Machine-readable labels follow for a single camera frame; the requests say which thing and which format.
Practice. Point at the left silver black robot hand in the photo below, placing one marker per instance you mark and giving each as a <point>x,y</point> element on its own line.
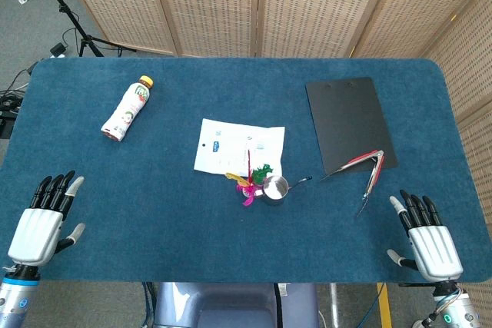
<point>36,234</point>

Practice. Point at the small metal measuring cup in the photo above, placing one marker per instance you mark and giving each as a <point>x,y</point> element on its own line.
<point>274,189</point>

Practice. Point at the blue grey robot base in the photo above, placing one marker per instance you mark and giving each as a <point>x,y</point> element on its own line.
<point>230,305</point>

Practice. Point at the black clipboard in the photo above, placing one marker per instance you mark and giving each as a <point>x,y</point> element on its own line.
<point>346,120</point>

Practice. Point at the white drink bottle yellow cap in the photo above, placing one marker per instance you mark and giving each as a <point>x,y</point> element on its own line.
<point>127,111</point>

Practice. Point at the black power adapter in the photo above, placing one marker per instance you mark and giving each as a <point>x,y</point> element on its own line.
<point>58,50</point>

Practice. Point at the colourful feather toy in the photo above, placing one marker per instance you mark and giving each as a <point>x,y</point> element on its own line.
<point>250,189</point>

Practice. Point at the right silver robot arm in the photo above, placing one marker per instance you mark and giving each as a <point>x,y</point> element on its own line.
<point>461,309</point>

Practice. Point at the black tripod stand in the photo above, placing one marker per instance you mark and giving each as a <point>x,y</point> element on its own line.
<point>61,9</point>

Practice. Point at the yellow floor tape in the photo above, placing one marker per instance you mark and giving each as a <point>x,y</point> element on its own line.
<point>384,305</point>

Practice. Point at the blue felt table mat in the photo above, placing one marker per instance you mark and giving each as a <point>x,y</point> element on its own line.
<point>153,209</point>

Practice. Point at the white plastic packet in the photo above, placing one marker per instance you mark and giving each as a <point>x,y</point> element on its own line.
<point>230,147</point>

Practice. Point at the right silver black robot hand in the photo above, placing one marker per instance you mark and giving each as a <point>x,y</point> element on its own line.
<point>434,251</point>

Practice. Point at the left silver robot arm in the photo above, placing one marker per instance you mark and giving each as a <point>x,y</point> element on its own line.
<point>15,297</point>

